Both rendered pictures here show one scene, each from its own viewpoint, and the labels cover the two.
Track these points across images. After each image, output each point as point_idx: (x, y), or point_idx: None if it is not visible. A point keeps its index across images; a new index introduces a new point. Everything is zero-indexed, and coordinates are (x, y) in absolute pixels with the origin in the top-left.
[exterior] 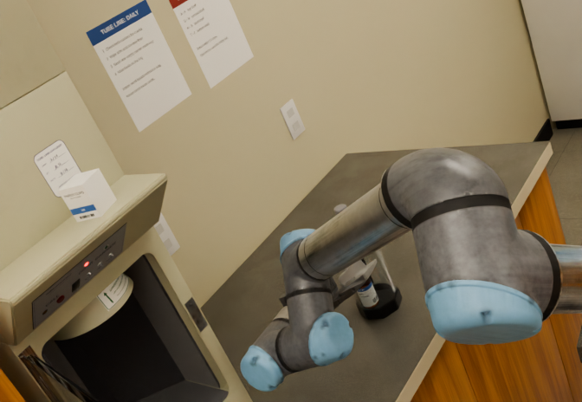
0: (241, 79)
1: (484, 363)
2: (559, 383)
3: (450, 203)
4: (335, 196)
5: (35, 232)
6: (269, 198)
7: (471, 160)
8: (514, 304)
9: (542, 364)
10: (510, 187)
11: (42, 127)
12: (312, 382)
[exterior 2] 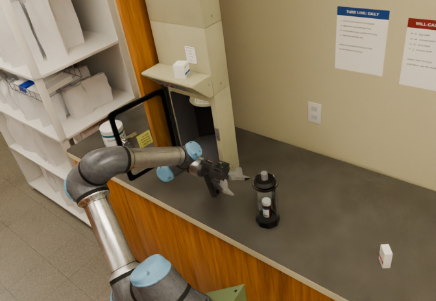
0: (430, 97)
1: (274, 290)
2: None
3: None
4: (406, 200)
5: None
6: (393, 161)
7: (90, 161)
8: (64, 185)
9: None
10: (363, 299)
11: (190, 39)
12: (228, 195)
